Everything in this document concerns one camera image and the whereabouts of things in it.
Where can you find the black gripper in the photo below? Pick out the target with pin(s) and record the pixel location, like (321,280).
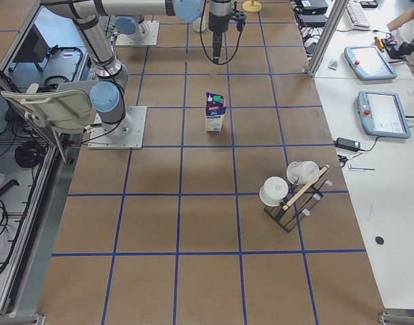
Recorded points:
(217,23)

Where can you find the white ribbed HOME mug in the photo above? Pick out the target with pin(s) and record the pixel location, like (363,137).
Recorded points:
(199,25)

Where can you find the blue white milk carton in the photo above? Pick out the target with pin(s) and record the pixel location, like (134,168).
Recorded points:
(214,111)

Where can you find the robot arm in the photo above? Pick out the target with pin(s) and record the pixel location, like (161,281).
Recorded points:
(134,27)
(119,124)

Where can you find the white cup on rack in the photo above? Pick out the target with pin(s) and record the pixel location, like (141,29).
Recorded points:
(301,172)
(273,191)

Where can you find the white keyboard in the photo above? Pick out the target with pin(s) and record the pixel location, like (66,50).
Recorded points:
(356,16)

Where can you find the far teach pendant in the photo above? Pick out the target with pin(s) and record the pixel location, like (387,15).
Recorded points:
(368,63)

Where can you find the teach pendant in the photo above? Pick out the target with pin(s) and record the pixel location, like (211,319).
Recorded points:
(368,63)
(382,114)

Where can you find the grey office chair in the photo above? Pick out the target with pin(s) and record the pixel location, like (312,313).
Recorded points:
(65,110)

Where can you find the black power adapter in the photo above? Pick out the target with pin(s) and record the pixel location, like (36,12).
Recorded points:
(347,144)

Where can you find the near teach pendant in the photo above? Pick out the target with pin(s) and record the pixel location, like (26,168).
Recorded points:
(382,114)

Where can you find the hex key tool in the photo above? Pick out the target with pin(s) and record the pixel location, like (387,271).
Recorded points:
(363,169)

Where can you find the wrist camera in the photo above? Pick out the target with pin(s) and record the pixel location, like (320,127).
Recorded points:
(240,18)

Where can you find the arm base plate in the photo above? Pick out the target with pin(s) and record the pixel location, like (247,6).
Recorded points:
(150,40)
(129,134)

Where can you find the aluminium frame post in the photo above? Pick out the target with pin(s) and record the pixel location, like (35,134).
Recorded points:
(334,17)

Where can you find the black wire cup rack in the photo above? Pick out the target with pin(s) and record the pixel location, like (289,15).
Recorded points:
(299,201)

